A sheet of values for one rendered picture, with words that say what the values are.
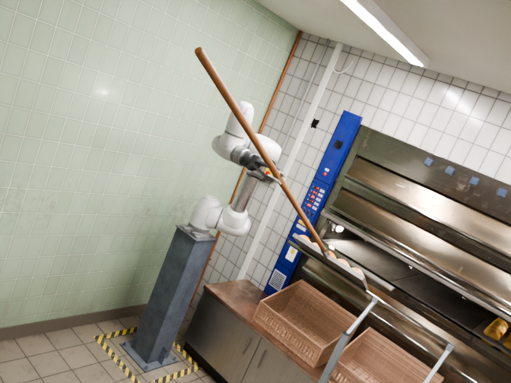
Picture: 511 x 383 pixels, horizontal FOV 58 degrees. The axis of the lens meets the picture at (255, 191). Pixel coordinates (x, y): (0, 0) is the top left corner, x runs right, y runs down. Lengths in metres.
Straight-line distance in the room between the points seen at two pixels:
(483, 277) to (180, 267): 1.92
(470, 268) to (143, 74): 2.35
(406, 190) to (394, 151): 0.28
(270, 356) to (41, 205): 1.72
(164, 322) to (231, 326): 0.47
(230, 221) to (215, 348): 0.99
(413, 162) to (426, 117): 0.31
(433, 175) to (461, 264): 0.59
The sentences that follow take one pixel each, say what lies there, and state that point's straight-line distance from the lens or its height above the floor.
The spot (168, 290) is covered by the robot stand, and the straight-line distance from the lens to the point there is 3.26.
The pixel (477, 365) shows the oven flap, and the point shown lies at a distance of 3.28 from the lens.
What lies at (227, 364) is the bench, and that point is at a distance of 3.47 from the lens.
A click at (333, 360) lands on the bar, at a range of 2.92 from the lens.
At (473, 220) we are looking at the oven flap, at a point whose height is 1.81.
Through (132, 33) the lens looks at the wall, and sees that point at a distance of 2.88.
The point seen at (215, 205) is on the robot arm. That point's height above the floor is 1.24.
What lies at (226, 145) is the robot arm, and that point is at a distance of 2.20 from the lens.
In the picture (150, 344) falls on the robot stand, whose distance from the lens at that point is 3.46.
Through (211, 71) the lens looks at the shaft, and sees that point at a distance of 1.54.
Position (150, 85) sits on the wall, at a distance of 3.03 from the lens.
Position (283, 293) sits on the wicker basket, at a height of 0.76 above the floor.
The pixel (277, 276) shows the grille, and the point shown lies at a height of 0.76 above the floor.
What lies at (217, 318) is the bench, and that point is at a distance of 3.46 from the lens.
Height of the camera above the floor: 2.06
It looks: 12 degrees down
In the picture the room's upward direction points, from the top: 23 degrees clockwise
